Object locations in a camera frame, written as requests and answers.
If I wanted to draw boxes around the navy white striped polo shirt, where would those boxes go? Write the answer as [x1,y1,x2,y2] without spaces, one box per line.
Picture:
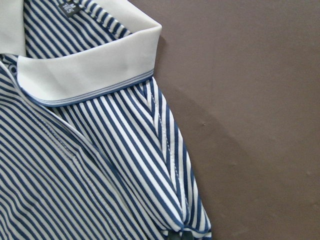
[0,0,212,240]

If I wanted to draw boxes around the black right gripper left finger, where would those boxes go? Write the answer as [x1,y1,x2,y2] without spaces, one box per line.
[167,231,179,240]

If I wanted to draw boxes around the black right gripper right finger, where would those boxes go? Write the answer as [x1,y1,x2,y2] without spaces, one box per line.
[181,231,194,240]

